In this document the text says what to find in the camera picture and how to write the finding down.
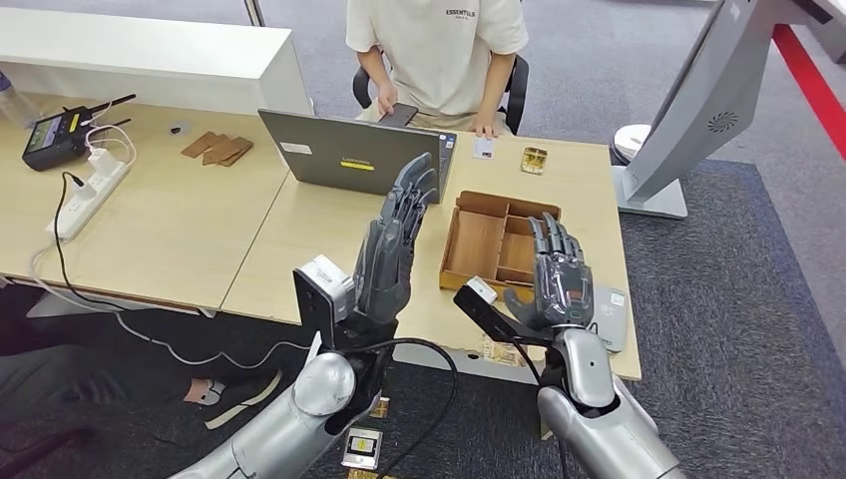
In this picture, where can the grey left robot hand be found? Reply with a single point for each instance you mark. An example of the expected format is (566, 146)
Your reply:
(386, 271)

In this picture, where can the person's right hand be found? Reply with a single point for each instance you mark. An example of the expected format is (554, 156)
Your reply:
(387, 98)

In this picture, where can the person's left hand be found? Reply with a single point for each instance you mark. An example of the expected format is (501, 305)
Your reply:
(486, 127)

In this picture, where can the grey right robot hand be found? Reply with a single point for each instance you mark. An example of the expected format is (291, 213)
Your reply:
(562, 291)

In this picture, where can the black phone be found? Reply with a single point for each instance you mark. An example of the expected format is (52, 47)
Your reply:
(398, 115)

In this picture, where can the white ID card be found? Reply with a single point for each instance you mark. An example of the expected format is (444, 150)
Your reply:
(484, 148)

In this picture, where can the gold room key card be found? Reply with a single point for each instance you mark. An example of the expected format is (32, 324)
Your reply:
(519, 283)

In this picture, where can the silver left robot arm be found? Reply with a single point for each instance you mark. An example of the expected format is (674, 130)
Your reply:
(310, 403)

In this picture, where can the person's left forearm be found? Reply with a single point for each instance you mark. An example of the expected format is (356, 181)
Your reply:
(496, 82)

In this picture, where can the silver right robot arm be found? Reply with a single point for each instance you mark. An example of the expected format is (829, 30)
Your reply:
(595, 423)

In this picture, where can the person's right forearm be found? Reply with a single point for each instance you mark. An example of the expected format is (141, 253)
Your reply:
(373, 66)

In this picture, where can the grey card reader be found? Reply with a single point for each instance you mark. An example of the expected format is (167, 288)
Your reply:
(611, 320)

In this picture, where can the gold patterned card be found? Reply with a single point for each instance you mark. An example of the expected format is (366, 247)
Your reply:
(533, 160)

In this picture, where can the person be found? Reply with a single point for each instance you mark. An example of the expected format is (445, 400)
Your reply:
(436, 59)

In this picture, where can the gold card marker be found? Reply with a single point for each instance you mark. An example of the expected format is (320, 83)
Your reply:
(505, 356)

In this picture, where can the small gold card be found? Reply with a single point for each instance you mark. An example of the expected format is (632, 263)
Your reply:
(381, 410)

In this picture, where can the white and black card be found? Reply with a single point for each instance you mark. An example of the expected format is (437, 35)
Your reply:
(361, 448)

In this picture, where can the person's leg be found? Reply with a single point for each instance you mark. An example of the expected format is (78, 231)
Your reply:
(66, 383)

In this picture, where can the black office chair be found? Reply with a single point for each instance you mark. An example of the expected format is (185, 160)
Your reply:
(519, 92)

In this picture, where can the grey laptop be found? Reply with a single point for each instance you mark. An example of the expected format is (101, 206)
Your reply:
(330, 152)

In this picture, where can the wooden organizer box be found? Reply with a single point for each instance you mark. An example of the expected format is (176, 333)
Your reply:
(479, 244)

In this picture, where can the white round device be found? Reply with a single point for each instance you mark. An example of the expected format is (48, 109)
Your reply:
(628, 140)

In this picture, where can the wooden desk leg panel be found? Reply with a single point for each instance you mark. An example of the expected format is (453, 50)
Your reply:
(546, 433)

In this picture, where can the brown wooden piece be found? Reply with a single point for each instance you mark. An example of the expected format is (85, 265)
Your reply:
(223, 151)
(240, 153)
(197, 145)

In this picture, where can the metal pole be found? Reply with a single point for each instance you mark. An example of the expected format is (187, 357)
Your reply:
(254, 12)

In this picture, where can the black shoe white sole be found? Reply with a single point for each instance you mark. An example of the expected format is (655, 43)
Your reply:
(241, 403)

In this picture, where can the small black round object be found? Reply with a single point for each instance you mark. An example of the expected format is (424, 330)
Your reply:
(177, 129)

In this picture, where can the grey kiosk screen stand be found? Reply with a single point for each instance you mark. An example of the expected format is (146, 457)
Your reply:
(707, 86)

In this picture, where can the white counter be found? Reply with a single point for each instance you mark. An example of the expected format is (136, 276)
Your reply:
(132, 53)

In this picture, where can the white charger plug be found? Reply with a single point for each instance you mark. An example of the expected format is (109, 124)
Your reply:
(102, 163)

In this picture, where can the white power strip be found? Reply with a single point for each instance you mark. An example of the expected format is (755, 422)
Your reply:
(82, 205)

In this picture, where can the black handheld device with antennas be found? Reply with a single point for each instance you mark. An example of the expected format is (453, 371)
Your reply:
(51, 139)

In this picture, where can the clear plastic bottle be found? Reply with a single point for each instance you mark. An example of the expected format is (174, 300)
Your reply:
(13, 106)

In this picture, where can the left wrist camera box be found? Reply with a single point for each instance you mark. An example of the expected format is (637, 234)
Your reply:
(324, 291)

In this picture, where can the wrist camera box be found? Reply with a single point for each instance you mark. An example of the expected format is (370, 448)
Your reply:
(324, 291)
(482, 314)

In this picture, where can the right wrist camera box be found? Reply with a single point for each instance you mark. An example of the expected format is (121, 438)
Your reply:
(482, 314)

